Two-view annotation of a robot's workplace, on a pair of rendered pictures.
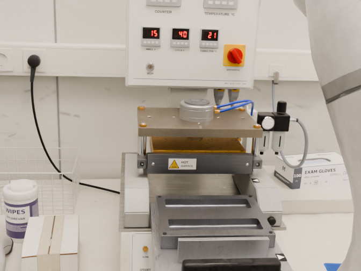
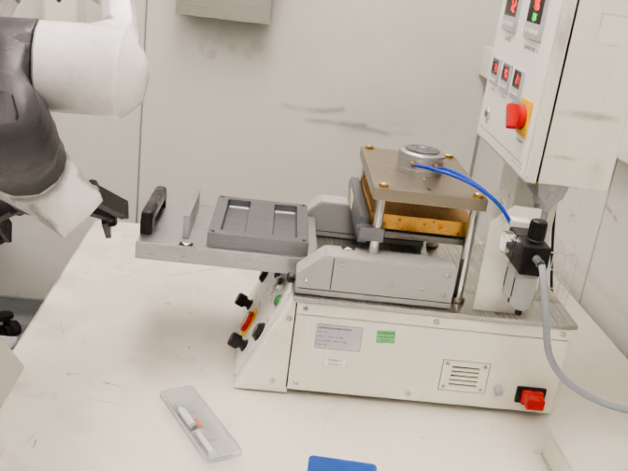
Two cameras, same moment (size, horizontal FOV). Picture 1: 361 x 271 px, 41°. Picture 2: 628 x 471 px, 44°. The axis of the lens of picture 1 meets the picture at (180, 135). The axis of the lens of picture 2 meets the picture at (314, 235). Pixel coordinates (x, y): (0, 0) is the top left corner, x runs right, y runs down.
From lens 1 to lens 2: 1.65 m
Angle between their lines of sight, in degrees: 87
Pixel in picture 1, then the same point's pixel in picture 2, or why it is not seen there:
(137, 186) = (324, 198)
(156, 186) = (405, 249)
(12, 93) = not seen: hidden behind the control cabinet
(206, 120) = (400, 169)
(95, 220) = not seen: hidden behind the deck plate
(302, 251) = (411, 454)
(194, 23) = (516, 59)
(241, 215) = (254, 227)
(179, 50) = (503, 96)
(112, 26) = not seen: outside the picture
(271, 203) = (306, 263)
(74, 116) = (613, 218)
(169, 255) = (206, 208)
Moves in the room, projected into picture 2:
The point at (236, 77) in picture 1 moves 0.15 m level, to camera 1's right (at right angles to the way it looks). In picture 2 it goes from (519, 153) to (535, 179)
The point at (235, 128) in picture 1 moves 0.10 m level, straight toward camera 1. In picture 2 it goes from (374, 177) to (314, 166)
